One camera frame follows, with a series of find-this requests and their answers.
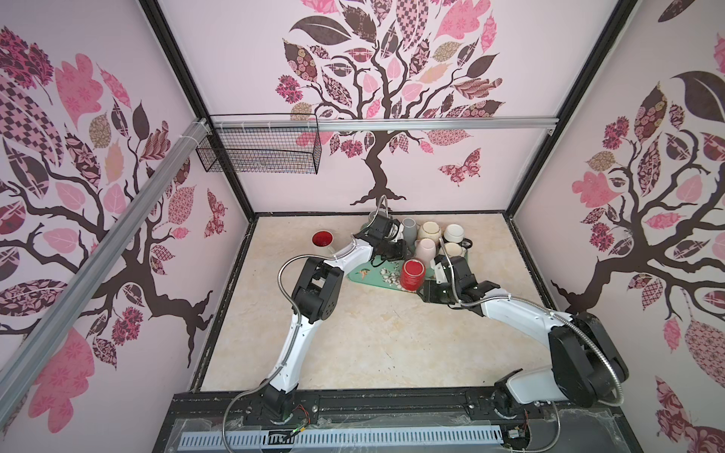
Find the red mug black handle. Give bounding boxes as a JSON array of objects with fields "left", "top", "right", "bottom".
[{"left": 400, "top": 259, "right": 427, "bottom": 292}]

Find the white mug red inside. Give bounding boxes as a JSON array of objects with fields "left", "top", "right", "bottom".
[{"left": 312, "top": 230, "right": 335, "bottom": 255}]

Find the light grey mug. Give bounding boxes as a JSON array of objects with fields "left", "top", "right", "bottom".
[{"left": 401, "top": 217, "right": 418, "bottom": 250}]

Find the pale pink mug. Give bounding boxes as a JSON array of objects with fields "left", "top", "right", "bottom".
[{"left": 415, "top": 238, "right": 437, "bottom": 268}]

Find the cream and peach mug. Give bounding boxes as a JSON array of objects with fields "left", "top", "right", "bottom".
[{"left": 417, "top": 221, "right": 443, "bottom": 245}]

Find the white and black mug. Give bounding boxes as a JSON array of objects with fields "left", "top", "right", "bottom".
[{"left": 443, "top": 224, "right": 473, "bottom": 249}]

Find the green floral serving tray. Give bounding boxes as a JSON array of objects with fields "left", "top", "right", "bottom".
[{"left": 346, "top": 256, "right": 433, "bottom": 294}]

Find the black wire basket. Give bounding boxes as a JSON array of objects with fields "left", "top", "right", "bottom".
[{"left": 196, "top": 113, "right": 322, "bottom": 175}]

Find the white slotted cable duct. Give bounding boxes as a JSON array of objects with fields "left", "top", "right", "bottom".
[{"left": 177, "top": 426, "right": 503, "bottom": 452}]

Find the aluminium rail back wall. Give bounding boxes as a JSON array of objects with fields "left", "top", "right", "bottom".
[{"left": 205, "top": 115, "right": 559, "bottom": 132}]

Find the aluminium rail wall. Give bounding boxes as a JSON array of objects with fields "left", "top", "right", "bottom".
[
  {"left": 205, "top": 115, "right": 559, "bottom": 132},
  {"left": 1, "top": 118, "right": 210, "bottom": 423}
]

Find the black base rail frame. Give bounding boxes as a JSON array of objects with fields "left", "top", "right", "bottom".
[{"left": 154, "top": 385, "right": 641, "bottom": 452}]

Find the aluminium rail left wall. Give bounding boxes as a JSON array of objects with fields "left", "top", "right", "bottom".
[{"left": 1, "top": 118, "right": 210, "bottom": 423}]

